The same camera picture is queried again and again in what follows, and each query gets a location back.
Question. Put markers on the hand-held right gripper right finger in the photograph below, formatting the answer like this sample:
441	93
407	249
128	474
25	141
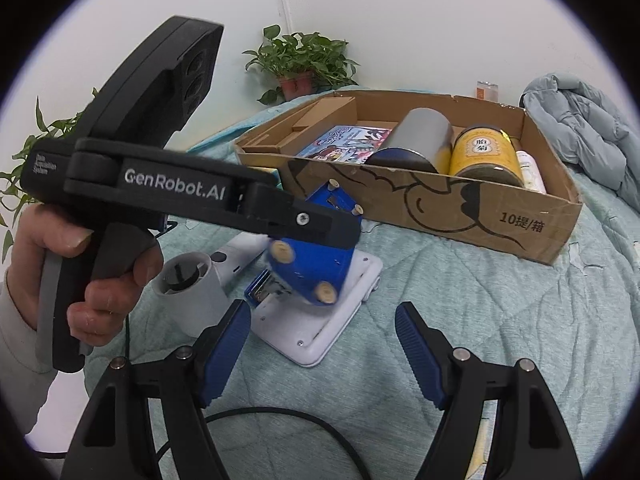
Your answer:
420	355

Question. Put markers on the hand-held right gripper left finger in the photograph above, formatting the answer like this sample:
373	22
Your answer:
225	355

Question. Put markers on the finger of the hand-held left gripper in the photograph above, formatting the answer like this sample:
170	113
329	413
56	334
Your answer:
320	222

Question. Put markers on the blue wheeled robot toy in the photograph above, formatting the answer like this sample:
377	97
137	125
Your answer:
310	270

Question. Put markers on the white and grey handheld device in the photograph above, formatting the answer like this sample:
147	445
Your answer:
190	300

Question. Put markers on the blue picture book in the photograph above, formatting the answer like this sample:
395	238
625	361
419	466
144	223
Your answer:
345	145

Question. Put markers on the large brown cardboard box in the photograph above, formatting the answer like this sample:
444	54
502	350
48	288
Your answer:
425	210

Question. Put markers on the person's left hand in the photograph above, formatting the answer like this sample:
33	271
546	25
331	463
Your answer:
55	235

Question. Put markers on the teal quilted blanket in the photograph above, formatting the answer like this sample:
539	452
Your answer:
450	300

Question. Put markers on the leafy green plant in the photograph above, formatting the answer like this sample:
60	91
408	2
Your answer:
45	130

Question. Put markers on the long brown cardboard carton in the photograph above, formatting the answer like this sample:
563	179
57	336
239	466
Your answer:
325	120

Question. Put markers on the silver cylindrical tin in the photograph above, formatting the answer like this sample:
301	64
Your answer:
420	135

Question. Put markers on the potted plant in red pot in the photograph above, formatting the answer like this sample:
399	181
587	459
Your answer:
300	55

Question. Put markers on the yellow labelled jar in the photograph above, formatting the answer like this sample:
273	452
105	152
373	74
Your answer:
480	155

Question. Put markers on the small glass jar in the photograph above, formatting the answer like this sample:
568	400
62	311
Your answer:
486	92

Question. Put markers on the white bottle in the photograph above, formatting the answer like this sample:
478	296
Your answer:
530	172

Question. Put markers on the light blue down jacket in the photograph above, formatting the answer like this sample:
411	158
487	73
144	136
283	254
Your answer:
585	125

